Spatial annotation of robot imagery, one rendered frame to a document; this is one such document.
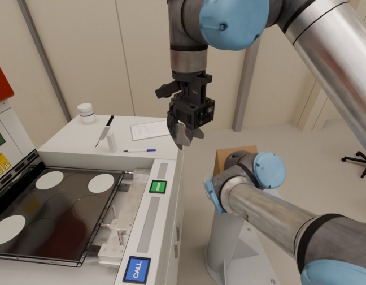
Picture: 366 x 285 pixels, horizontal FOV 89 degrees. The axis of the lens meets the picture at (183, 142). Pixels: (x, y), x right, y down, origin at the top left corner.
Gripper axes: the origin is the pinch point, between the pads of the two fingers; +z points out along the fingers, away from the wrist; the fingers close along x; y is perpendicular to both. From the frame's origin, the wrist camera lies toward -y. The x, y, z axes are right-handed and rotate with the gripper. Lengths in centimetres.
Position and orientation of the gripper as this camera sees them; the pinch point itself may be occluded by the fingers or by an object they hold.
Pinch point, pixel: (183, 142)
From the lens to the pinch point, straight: 52.7
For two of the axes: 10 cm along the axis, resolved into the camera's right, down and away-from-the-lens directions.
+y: 6.7, 4.3, -6.0
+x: 7.4, -4.0, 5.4
